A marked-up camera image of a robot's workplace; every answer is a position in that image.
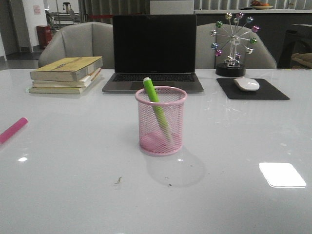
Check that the pink marker pen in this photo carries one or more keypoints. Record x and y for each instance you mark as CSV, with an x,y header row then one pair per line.
x,y
8,133

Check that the pink mesh pen holder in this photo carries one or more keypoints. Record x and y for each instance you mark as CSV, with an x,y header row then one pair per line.
x,y
161,123

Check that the grey open laptop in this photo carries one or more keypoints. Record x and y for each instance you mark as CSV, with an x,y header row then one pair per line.
x,y
161,47

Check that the middle white book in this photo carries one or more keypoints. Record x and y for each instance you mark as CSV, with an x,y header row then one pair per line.
x,y
82,83

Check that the right grey armchair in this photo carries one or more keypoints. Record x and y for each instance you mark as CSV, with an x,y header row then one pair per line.
x,y
205,58

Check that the grey armchair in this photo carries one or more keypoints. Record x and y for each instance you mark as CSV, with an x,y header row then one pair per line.
x,y
81,40
205,58

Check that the top yellow book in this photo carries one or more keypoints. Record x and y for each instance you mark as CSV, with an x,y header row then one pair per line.
x,y
67,69

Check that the white computer mouse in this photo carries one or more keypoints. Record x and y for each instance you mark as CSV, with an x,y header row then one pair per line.
x,y
247,84

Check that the left grey armchair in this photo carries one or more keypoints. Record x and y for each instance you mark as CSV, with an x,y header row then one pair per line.
x,y
81,40

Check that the black mouse pad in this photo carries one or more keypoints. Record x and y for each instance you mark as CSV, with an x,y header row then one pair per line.
x,y
266,91

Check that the ferris wheel desk ornament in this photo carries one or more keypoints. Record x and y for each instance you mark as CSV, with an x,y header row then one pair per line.
x,y
231,66

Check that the bottom pale book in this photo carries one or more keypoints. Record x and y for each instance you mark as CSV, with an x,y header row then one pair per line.
x,y
34,90

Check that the red bin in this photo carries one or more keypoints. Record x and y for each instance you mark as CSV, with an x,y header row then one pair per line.
x,y
44,35

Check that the fruit bowl on counter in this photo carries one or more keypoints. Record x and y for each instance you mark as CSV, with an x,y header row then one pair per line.
x,y
260,5

